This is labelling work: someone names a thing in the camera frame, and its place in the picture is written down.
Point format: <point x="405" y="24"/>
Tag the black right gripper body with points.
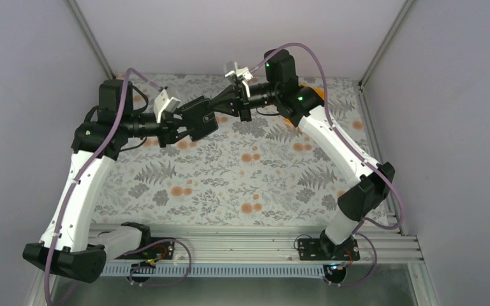
<point x="244" y="105"/>

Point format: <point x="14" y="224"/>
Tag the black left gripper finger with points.
<point x="180" y="115"/>
<point x="182" y="132"/>

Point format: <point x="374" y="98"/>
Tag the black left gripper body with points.
<point x="165" y="129"/>

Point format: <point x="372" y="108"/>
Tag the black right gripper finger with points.
<point x="228" y="94"/>
<point x="231" y="108"/>

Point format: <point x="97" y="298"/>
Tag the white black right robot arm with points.
<point x="370" y="181"/>

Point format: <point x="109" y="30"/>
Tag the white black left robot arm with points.
<point x="65" y="248"/>

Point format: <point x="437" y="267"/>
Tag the floral table cover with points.
<point x="265" y="172"/>

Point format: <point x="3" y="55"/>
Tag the orange plastic bin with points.
<point x="298" y="103"/>

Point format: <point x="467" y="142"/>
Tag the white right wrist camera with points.
<point x="236" y="74"/>

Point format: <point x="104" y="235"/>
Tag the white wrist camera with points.
<point x="166" y="101"/>
<point x="236" y="74"/>

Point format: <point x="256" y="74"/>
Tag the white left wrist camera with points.
<point x="166" y="101"/>

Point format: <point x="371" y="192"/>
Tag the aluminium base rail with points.
<point x="274" y="244"/>

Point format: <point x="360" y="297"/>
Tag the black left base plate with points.
<point x="160" y="248"/>

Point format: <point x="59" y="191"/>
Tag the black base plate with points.
<point x="160" y="248"/>
<point x="316" y="249"/>

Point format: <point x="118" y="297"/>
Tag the right aluminium frame post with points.
<point x="394" y="28"/>

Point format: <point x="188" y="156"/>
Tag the perforated cable duct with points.
<point x="309" y="271"/>

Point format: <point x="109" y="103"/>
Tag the aluminium frame corner post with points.
<point x="90" y="37"/>

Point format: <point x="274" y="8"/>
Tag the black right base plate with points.
<point x="316" y="249"/>

